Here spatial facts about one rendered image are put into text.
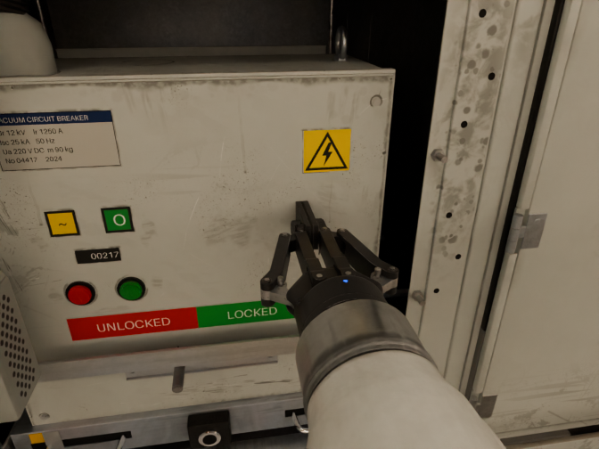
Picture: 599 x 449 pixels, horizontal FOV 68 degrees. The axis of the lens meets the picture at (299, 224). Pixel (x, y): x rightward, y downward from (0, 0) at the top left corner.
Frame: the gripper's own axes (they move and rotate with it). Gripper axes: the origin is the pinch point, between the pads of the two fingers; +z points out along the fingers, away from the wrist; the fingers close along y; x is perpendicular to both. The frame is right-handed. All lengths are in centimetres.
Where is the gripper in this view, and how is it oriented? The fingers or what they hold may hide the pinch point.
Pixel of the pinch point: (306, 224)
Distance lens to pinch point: 51.3
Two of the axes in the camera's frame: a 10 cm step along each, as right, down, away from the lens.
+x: 0.0, -9.0, -4.4
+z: -1.6, -4.4, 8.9
